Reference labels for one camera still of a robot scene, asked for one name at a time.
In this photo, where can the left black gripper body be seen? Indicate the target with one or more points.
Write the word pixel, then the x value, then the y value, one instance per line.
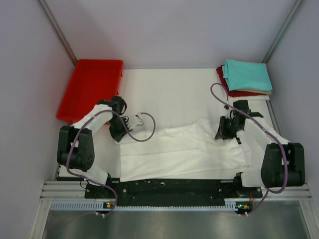
pixel 116 127

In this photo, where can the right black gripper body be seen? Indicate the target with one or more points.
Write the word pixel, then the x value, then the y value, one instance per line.
pixel 228 128

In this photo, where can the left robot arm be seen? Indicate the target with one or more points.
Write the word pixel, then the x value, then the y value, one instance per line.
pixel 76 146

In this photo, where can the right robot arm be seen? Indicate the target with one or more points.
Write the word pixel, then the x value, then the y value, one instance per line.
pixel 283 162

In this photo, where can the beige folded t shirt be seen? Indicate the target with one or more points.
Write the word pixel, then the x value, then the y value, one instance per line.
pixel 255 91

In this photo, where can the red plastic tray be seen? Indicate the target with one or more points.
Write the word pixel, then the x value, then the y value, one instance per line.
pixel 92 80

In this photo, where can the teal folded t shirt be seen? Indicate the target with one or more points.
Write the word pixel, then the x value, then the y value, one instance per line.
pixel 246 75

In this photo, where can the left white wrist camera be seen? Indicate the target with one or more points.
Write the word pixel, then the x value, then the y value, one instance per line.
pixel 135 121

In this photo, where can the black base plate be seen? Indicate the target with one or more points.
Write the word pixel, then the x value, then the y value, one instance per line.
pixel 180 192

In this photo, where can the grey cable duct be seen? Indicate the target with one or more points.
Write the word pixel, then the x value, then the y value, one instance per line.
pixel 104 206

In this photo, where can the aluminium frame rail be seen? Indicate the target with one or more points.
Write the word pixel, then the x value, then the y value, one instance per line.
pixel 288 214

